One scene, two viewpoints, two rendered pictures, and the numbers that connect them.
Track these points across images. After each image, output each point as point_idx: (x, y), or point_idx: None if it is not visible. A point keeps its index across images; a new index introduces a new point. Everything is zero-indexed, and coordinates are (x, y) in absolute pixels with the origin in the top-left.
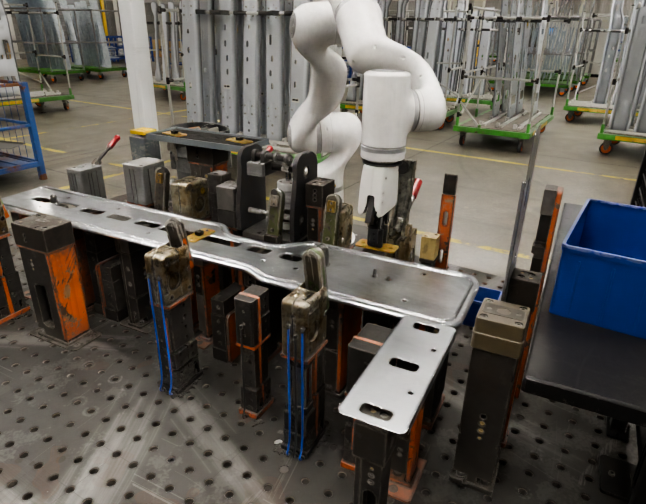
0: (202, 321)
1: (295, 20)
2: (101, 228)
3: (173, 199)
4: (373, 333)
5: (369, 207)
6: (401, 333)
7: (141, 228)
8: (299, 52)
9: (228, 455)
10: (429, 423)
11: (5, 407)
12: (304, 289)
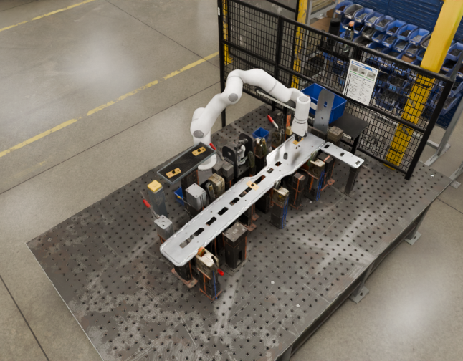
0: (253, 210)
1: (237, 95)
2: (235, 215)
3: (218, 189)
4: (323, 157)
5: (305, 132)
6: (328, 151)
7: (239, 203)
8: (232, 104)
9: (314, 213)
10: None
11: (282, 273)
12: (316, 161)
